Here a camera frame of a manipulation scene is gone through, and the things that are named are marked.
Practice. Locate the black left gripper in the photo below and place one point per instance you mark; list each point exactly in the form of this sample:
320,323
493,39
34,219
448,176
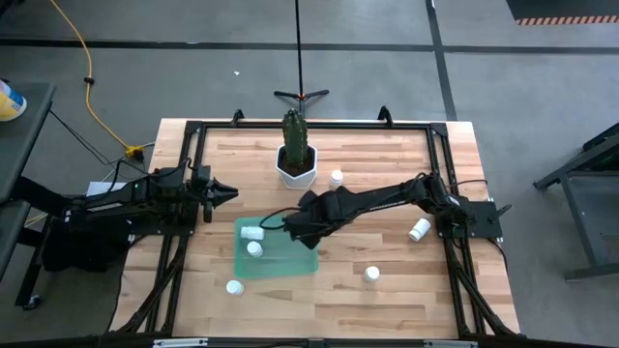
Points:
208,203

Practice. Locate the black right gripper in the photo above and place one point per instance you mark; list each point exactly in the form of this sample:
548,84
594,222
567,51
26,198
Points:
329,205

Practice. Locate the white pill bottle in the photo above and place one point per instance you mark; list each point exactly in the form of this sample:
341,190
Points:
255,249
420,229
371,274
234,287
335,179
251,233

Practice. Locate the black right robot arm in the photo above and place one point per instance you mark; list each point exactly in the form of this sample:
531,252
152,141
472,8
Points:
396,194

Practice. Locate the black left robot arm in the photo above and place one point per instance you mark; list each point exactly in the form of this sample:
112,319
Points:
121,195

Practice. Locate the teal translucent plastic basket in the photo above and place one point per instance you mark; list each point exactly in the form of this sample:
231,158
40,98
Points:
280,263

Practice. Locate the white hexagonal plant pot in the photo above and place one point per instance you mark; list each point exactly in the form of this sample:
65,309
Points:
297,182

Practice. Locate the green cactus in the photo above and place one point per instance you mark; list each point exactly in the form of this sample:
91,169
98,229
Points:
295,140

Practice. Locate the black tripod stand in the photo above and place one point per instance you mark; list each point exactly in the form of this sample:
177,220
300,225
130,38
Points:
301,96

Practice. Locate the white paper sheet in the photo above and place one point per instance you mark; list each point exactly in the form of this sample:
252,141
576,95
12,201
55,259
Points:
97,188

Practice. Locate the black fabric cover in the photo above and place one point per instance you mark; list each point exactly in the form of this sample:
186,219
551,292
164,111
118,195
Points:
82,251

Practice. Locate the dark grey side table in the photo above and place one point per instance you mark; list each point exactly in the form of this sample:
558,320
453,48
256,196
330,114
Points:
29,145

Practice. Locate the black caster wheel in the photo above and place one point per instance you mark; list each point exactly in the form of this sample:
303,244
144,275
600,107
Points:
31,302

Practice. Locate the yellow blue white container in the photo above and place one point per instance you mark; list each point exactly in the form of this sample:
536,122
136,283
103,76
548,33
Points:
9,104

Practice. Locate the black metal cart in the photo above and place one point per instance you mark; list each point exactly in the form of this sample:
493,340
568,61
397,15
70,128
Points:
590,271

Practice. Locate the black mat with hazard stripe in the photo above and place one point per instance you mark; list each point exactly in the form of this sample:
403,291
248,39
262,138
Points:
561,7

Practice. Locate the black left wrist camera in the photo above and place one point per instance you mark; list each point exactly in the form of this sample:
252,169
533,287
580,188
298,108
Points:
201,175

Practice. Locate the black metal table frame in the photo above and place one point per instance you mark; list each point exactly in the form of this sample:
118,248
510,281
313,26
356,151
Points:
338,125

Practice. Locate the silver metal bracket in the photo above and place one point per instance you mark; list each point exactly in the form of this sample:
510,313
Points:
450,344
179,343

